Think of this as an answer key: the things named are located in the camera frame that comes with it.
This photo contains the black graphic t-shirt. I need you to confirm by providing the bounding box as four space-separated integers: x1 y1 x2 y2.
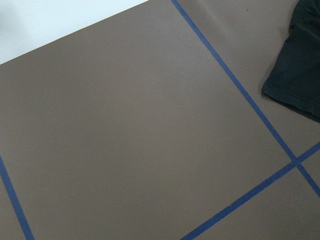
261 0 320 122

